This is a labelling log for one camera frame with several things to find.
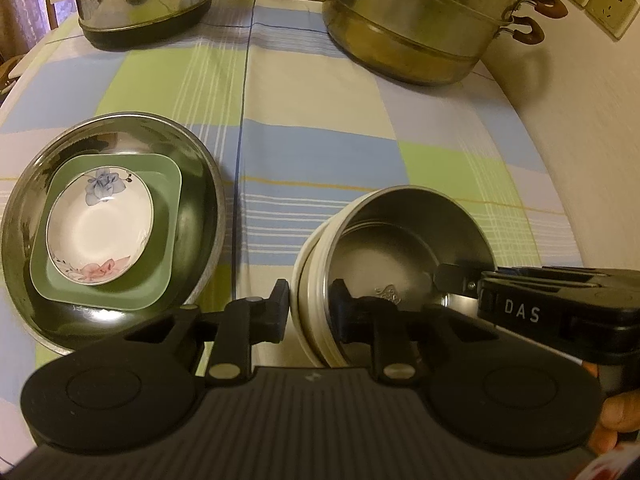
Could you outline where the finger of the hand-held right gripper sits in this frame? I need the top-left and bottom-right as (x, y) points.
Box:
(434, 263), (484, 307)

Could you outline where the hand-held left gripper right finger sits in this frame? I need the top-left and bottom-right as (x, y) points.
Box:
(329, 279), (496, 387)

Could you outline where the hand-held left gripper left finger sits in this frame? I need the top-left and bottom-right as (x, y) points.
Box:
(125, 279), (292, 387)

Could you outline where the cream plastic bowl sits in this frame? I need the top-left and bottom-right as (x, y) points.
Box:
(297, 217), (351, 368)

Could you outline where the white ceramic bowl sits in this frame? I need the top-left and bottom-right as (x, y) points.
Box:
(291, 232), (321, 357)

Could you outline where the stainless steel bowl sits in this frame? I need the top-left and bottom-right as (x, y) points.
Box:
(324, 185), (497, 368)

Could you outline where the large stainless steel basin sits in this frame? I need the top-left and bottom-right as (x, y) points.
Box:
(0, 112), (226, 356)

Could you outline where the green square plate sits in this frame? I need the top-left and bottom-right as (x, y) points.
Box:
(29, 152), (182, 310)

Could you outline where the small floral white dish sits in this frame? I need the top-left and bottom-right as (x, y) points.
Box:
(45, 166), (155, 287)

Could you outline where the person's right hand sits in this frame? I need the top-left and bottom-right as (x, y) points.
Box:
(589, 390), (640, 454)

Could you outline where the red white package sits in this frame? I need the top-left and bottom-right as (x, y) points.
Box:
(575, 440), (640, 480)

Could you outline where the checked pastel tablecloth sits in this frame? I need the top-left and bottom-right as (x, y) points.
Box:
(0, 0), (586, 466)

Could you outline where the stainless steel steamer pot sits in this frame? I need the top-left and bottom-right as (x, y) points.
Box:
(322, 0), (568, 87)

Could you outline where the stainless steel kettle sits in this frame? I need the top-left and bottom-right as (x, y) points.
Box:
(70, 0), (216, 52)

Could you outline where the white wooden chair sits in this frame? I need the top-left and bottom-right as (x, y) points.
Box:
(0, 55), (37, 95)

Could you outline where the purple lace curtain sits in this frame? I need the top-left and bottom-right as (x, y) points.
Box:
(0, 0), (77, 61)

